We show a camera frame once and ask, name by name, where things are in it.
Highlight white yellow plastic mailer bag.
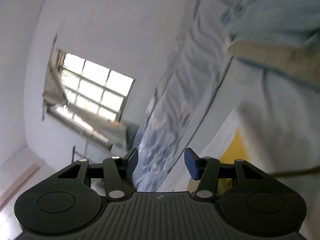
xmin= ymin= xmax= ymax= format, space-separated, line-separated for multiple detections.
xmin=157 ymin=108 xmax=249 ymax=193

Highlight blue pillow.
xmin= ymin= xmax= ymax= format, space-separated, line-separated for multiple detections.
xmin=124 ymin=120 xmax=145 ymax=152

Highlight black clothes rack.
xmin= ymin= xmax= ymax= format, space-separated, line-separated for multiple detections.
xmin=71 ymin=145 xmax=107 ymax=164

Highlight window with bars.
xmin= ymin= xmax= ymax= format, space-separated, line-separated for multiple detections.
xmin=47 ymin=50 xmax=135 ymax=144

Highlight patterned window curtain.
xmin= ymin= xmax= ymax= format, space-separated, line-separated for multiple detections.
xmin=42 ymin=60 xmax=128 ymax=148

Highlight blue printed bed sheet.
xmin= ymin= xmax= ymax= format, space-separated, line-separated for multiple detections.
xmin=154 ymin=62 xmax=320 ymax=196

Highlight crumpled blue duvet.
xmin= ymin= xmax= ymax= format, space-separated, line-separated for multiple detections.
xmin=132 ymin=0 xmax=236 ymax=192

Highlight folded beige garment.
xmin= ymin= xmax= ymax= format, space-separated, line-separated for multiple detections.
xmin=227 ymin=41 xmax=319 ymax=87

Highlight folded light blue jeans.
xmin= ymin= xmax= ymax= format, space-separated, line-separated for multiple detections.
xmin=221 ymin=0 xmax=319 ymax=51

